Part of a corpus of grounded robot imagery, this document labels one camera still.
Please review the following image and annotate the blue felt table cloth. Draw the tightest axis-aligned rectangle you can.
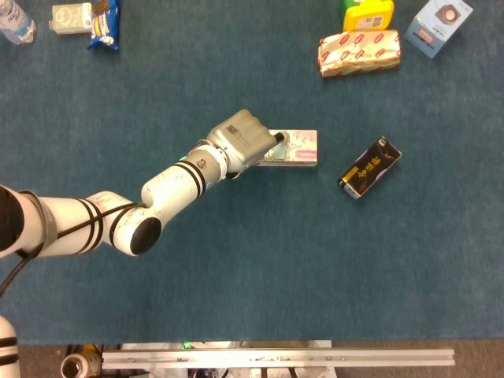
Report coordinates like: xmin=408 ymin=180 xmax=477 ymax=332
xmin=0 ymin=0 xmax=504 ymax=347

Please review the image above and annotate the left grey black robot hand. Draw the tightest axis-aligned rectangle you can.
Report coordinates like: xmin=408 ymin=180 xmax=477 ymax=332
xmin=205 ymin=109 xmax=291 ymax=180

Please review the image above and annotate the floral pink-white cardboard box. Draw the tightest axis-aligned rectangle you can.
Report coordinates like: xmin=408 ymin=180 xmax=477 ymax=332
xmin=251 ymin=128 xmax=319 ymax=170

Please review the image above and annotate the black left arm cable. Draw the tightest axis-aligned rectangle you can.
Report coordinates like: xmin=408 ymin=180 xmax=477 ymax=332
xmin=0 ymin=204 xmax=143 ymax=298

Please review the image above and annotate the black purple small box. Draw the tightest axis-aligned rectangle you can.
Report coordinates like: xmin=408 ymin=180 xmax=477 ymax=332
xmin=337 ymin=135 xmax=403 ymax=201

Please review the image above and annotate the white banded robot link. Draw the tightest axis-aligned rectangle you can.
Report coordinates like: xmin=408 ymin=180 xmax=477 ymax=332
xmin=0 ymin=314 xmax=20 ymax=378

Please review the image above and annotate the clear plastic water bottle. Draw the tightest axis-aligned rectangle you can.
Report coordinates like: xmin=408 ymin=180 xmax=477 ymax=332
xmin=0 ymin=0 xmax=37 ymax=45

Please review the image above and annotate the yellow green container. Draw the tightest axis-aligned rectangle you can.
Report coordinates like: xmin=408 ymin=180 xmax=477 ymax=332
xmin=339 ymin=0 xmax=395 ymax=33

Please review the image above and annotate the blue cookie packet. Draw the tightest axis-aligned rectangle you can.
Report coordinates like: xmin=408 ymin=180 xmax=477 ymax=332
xmin=86 ymin=0 xmax=121 ymax=51

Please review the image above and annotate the brown tape roll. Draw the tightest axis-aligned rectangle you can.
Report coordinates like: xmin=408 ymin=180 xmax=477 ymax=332
xmin=60 ymin=352 xmax=99 ymax=378

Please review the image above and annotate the red printed paper wrapped package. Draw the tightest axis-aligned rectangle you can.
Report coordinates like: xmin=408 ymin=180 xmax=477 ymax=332
xmin=317 ymin=28 xmax=403 ymax=79

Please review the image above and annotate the pale green soap box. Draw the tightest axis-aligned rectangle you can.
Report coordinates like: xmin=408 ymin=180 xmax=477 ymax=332
xmin=49 ymin=2 xmax=95 ymax=36

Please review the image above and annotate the light blue carton box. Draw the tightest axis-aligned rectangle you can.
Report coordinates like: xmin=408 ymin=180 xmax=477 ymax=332
xmin=402 ymin=0 xmax=475 ymax=61

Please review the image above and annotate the aluminium profile rail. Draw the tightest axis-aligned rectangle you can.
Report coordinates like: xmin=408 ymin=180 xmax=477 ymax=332
xmin=102 ymin=348 xmax=456 ymax=370

